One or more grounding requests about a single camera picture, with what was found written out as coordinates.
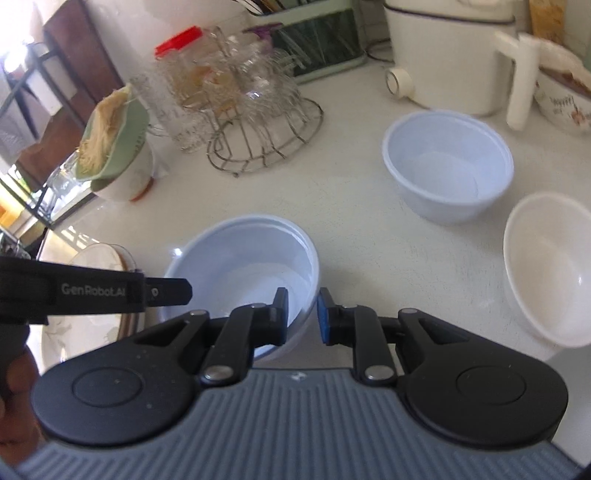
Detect brown cutting board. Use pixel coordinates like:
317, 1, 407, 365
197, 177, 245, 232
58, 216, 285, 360
14, 0, 125, 176

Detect dried noodles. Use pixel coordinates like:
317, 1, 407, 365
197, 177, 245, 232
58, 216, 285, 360
76, 88, 132, 169

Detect glass jar red lid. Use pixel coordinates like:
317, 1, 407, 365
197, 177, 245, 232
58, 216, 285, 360
154, 25, 218, 107

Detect ribbed glass mug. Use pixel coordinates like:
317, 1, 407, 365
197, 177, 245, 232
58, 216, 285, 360
131, 74, 213, 153

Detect yellow box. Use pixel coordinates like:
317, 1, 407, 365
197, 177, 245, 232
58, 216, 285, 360
529, 0, 568, 44

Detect green chopstick holder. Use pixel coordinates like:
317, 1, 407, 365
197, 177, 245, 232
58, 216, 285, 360
249, 0, 368, 86

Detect black dish rack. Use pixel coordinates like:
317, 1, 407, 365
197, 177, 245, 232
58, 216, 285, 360
0, 41, 98, 227

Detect white electric kettle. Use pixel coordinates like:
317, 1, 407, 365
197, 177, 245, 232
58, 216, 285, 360
382, 0, 542, 131

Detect bunch of chopsticks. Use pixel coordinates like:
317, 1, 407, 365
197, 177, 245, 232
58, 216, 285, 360
235, 0, 296, 14

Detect wire cup rack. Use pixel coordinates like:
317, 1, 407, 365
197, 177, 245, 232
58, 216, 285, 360
206, 97, 324, 177

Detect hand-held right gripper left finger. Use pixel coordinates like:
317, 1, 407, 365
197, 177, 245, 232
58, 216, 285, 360
124, 286, 291, 386

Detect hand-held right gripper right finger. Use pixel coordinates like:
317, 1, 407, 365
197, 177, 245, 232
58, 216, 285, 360
316, 286, 467, 387

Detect white ceramic bowl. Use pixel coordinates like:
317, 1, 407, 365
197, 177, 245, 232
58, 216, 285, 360
502, 191, 591, 348

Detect floral ceramic bowl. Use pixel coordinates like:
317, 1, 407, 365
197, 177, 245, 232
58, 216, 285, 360
533, 39, 591, 136

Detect clear glass tumbler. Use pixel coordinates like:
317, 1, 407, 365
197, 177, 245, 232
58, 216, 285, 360
46, 154, 88, 195

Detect white bowl red foot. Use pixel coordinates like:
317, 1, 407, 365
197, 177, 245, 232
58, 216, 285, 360
92, 148, 155, 203

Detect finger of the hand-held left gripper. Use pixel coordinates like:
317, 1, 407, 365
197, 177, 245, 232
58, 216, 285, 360
144, 276, 194, 309

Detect person's left hand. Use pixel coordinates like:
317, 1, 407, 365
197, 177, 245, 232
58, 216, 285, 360
0, 346, 44, 467

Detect pale blue plastic bowl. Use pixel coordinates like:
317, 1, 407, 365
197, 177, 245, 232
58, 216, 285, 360
381, 110, 515, 226
159, 213, 321, 363

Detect shallow leaf-pattern plate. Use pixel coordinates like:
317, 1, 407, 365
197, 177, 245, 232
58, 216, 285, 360
41, 243, 139, 377

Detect green colander basket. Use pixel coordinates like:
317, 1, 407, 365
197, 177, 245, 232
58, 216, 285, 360
75, 84, 151, 182

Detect black power cable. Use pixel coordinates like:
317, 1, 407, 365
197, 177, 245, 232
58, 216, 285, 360
362, 39, 393, 63

